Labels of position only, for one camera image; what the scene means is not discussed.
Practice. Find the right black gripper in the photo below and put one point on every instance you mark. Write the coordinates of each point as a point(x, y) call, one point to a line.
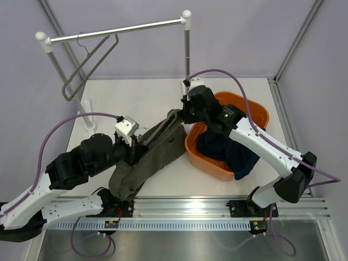
point(188, 119)

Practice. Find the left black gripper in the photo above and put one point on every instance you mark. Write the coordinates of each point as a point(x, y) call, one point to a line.
point(134, 153)

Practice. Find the olive green shorts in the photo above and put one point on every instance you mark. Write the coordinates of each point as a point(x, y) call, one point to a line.
point(126, 181)

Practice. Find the navy blue shorts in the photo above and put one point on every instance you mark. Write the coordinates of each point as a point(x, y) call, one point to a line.
point(238, 158)

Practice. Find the grey hanger with metal hook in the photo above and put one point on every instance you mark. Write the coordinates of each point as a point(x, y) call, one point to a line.
point(89, 65)

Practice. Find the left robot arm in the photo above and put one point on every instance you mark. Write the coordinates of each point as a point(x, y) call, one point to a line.
point(23, 220)

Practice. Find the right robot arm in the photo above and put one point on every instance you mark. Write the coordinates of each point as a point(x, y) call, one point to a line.
point(295, 169)

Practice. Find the orange plastic basket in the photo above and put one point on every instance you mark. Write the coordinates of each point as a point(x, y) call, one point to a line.
point(219, 169)

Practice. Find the white clothes rack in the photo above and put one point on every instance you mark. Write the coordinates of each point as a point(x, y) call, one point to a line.
point(85, 109)

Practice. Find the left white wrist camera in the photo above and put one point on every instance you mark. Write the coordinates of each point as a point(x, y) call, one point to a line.
point(125, 128)

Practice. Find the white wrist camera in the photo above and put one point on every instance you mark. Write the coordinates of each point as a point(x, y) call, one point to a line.
point(189, 84)
point(125, 128)

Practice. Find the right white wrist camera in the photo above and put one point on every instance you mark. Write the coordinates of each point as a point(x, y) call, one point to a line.
point(189, 84)

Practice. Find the white slotted cable duct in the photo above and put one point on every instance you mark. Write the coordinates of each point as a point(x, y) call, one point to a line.
point(155, 225)

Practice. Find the aluminium mounting rail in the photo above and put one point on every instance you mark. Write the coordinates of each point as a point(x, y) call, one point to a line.
point(214, 208)

